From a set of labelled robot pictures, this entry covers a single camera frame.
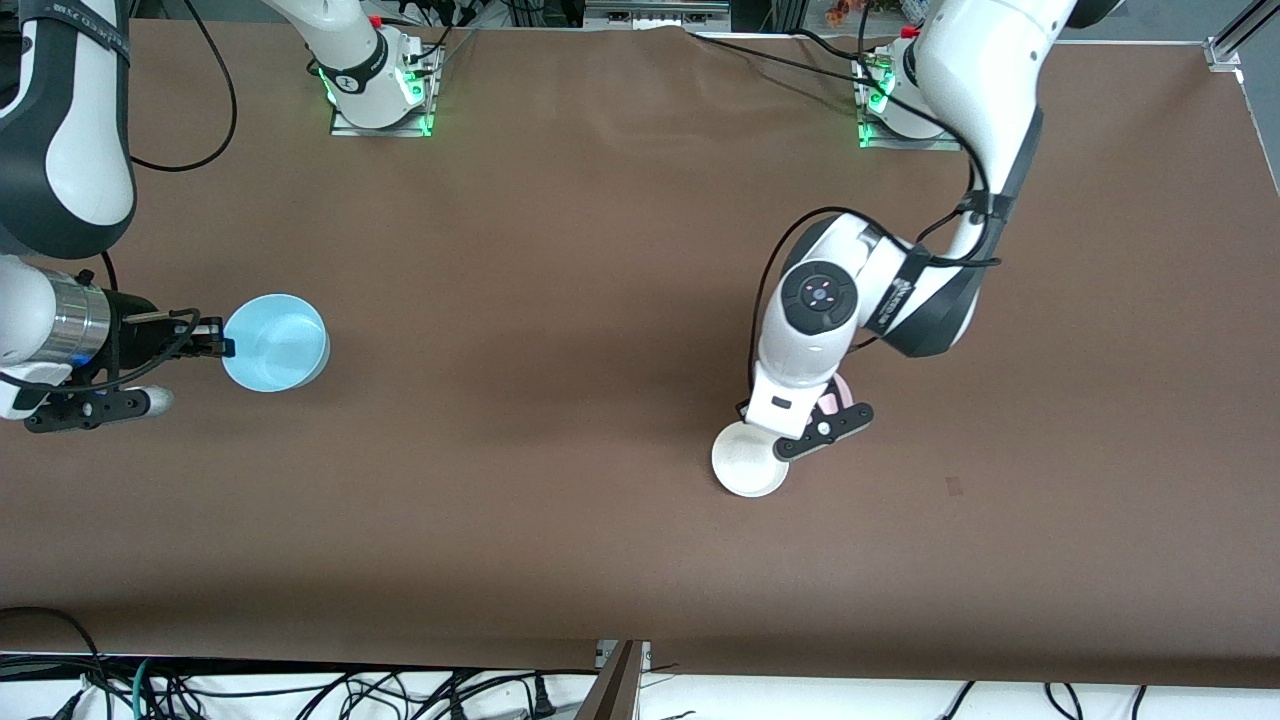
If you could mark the grey power strip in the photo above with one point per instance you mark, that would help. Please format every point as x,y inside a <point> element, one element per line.
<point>650,12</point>

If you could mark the brown table cover sheet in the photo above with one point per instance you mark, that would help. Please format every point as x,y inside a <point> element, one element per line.
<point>500,300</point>

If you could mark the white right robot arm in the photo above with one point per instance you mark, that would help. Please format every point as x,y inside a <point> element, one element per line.
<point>85,150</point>

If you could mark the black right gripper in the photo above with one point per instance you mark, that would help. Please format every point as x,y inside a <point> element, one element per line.
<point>133,330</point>

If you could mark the aluminium corner profile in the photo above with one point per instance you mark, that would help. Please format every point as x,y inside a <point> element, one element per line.
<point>1225,50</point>

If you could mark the aluminium frame post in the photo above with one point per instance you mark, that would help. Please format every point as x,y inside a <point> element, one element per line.
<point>615,690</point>

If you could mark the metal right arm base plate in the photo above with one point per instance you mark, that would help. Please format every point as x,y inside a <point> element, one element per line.
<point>345,131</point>

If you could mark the black power plug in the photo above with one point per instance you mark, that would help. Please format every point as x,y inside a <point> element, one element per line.
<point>542,700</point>

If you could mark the white plastic bowl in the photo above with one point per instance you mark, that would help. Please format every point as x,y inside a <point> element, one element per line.
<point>745,468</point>

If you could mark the pink plastic bowl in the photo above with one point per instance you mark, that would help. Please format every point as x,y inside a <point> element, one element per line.
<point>840,395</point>

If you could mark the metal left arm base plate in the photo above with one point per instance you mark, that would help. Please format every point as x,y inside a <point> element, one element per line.
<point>945,143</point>

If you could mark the blue plastic bowl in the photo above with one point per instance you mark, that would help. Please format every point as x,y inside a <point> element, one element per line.
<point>275,342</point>

